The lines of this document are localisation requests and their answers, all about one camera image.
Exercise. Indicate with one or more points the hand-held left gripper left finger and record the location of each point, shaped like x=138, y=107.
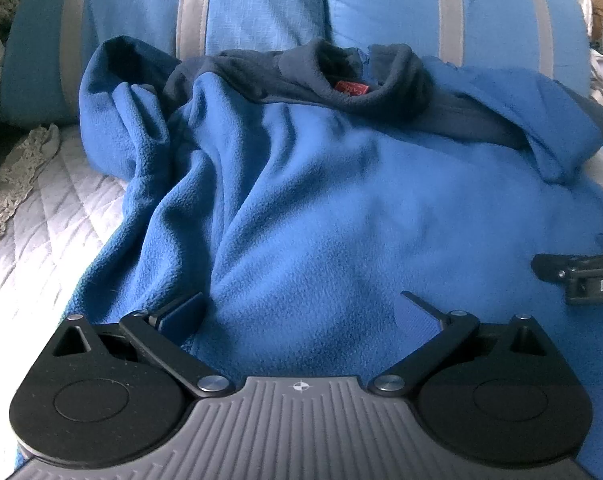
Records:
x=184, y=312

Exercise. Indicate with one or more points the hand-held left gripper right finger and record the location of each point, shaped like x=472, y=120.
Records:
x=426, y=312

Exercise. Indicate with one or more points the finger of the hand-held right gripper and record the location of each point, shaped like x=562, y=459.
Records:
x=551, y=266

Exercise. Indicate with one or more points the blue fleece jacket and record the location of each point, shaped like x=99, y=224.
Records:
x=301, y=185

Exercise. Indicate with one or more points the white quilted bedspread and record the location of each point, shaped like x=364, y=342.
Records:
x=41, y=240

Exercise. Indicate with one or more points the beige lace cloth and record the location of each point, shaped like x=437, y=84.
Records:
x=16, y=180

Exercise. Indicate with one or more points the blue pillow with grey stripes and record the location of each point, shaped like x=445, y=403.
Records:
x=391, y=0
x=131, y=5

